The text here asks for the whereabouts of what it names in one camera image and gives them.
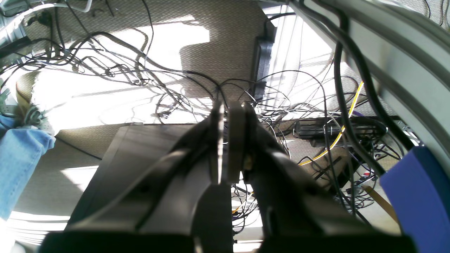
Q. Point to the blue jeans leg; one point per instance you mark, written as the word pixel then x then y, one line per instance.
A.
pixel 20 151

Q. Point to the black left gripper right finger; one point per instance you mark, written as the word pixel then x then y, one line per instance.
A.
pixel 291 202

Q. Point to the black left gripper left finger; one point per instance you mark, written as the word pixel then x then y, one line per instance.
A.
pixel 152 178

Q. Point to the black power strip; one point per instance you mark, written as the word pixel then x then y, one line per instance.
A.
pixel 318 128

